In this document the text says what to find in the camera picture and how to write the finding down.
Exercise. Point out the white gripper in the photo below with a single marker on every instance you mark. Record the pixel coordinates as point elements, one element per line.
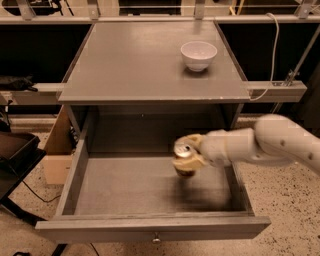
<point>214,147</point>

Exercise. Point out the orange soda can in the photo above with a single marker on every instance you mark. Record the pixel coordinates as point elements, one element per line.
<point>182,153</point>

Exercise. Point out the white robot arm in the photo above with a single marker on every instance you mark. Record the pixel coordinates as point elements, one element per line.
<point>273,140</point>

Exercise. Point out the grey cabinet with counter top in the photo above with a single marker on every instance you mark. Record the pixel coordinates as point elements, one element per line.
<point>148,128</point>

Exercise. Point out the metal drawer knob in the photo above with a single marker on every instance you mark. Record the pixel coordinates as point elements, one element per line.
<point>156,239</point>

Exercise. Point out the grey open top drawer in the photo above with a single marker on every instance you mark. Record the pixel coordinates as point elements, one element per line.
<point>129,197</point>

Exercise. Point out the white ceramic bowl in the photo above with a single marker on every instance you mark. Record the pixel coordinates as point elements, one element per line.
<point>198,55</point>

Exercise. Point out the cardboard box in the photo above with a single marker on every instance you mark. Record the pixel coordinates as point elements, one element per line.
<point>58,147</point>

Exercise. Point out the black tray cart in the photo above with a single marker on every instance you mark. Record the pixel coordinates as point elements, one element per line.
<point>19,155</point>

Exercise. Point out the grey metal rail frame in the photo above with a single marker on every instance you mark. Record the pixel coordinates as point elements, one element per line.
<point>160,15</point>

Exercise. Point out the black bag on rail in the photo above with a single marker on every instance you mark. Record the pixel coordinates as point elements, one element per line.
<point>17,83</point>

